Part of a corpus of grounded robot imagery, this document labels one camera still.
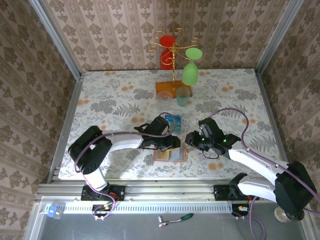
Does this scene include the gold credit card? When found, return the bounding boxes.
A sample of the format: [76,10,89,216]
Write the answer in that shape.
[159,149,173,161]

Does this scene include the orange tray with teal block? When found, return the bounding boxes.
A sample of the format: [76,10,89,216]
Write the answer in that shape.
[152,146,189,164]

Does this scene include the blue credit card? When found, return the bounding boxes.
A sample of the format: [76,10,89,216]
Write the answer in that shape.
[164,114,182,124]

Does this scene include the pale grey card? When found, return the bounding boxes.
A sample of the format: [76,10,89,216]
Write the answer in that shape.
[169,149,185,161]

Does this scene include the teal frosted tumbler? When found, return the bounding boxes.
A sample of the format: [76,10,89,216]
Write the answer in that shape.
[175,86,192,108]

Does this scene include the clear glass cup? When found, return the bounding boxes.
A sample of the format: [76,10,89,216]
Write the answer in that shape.
[156,90,174,104]

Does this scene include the green wine glass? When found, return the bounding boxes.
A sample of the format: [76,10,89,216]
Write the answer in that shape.
[181,47,203,87]

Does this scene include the silver socket adapter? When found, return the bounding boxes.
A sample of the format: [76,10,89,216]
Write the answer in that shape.
[157,215,169,228]

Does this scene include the black power connector block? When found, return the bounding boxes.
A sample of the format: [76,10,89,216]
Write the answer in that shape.
[91,204,114,217]
[231,203,251,217]

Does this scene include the floral patterned table cover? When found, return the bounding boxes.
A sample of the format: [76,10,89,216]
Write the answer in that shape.
[57,69,289,180]

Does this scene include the red wine glass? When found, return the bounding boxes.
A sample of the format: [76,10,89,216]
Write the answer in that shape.
[159,35,177,71]

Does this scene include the blue and clear plastic connector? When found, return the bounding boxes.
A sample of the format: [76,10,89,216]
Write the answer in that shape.
[48,204,63,221]

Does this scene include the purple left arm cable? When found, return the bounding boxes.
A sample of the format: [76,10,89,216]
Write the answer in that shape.
[74,112,177,222]

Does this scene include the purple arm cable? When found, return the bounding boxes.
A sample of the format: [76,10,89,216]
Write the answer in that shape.
[208,107,320,238]
[74,112,177,222]

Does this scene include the aluminium front rail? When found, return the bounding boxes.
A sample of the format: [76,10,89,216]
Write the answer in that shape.
[34,177,308,202]

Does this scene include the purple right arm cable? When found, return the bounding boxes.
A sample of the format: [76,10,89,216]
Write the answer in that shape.
[208,107,320,238]

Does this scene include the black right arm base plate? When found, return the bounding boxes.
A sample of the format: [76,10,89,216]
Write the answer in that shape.
[213,184,261,202]

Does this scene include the gold wire glass rack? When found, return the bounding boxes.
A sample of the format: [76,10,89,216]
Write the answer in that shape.
[146,27,201,100]

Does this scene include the perforated white cable duct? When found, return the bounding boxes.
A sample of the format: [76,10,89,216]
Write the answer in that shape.
[41,202,234,214]

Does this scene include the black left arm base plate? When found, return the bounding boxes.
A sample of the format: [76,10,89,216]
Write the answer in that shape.
[80,185,126,202]

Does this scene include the aluminium side rail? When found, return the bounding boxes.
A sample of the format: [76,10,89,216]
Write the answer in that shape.
[46,72,86,185]
[254,69,295,181]

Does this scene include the green-handled ratchet wrench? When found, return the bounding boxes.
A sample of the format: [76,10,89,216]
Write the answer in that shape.
[166,213,194,224]

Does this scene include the aluminium corner post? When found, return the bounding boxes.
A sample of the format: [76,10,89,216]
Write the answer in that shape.
[27,0,85,80]
[254,0,305,76]

